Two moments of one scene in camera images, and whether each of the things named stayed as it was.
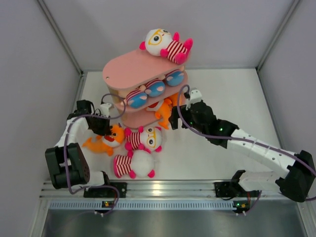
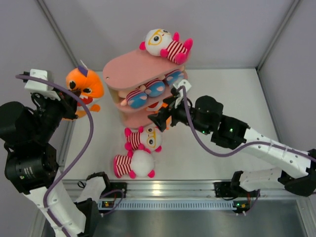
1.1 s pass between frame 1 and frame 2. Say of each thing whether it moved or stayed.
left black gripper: moved
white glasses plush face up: stayed
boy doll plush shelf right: stayed
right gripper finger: moved
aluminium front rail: stayed
